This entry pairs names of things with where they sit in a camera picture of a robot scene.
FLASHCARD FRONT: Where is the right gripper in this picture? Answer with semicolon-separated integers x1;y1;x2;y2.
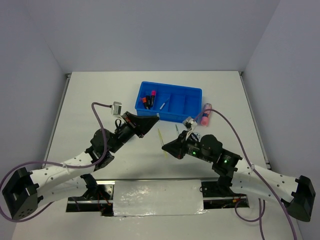
162;129;214;163

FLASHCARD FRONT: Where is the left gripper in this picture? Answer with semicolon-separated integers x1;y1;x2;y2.
109;111;159;153

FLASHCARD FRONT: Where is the yellow pen refill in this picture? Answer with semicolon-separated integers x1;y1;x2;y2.
157;128;168;159

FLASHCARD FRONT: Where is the orange cap black highlighter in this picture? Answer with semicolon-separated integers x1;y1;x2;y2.
142;97;149;110

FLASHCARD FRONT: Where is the blue pen refill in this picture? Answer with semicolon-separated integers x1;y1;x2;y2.
159;98;170;111

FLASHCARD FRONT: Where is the blue cap black highlighter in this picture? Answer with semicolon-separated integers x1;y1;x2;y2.
145;95;152;109

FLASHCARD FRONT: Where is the pink cap black highlighter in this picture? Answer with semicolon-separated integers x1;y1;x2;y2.
149;90;156;108

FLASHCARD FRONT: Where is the blue jar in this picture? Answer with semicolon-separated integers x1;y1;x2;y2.
191;132;202;142

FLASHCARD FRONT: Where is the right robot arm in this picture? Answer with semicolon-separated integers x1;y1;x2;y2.
162;130;316;222

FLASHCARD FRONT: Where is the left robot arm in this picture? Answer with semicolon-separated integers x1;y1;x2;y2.
2;111;160;222

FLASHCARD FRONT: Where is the blue compartment tray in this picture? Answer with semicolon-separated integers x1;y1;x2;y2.
135;81;202;123

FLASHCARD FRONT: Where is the pink glue bottle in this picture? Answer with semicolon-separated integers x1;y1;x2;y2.
200;103;212;127

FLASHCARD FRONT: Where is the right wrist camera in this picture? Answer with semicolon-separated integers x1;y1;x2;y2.
182;116;198;139

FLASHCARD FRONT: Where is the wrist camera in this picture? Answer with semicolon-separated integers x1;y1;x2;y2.
182;116;198;139
111;101;123;117

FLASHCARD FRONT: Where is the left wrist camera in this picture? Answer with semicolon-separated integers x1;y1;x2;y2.
111;101;123;117

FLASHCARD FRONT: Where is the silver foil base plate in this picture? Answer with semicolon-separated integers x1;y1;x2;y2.
113;179;206;217

